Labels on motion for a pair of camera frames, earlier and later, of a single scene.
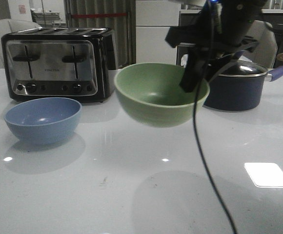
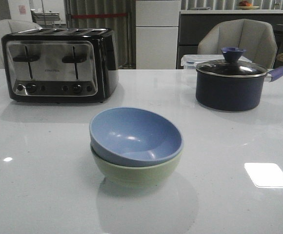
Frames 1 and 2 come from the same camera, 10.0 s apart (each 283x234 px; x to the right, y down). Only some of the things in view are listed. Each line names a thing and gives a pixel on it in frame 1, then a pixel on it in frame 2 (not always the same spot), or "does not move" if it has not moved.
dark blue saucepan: (232, 93) does not move
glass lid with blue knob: (243, 68) does not move
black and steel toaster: (79, 64) does not move
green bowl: (151, 93) -> (136, 176)
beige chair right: (260, 43) does not move
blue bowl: (44, 120) -> (134, 137)
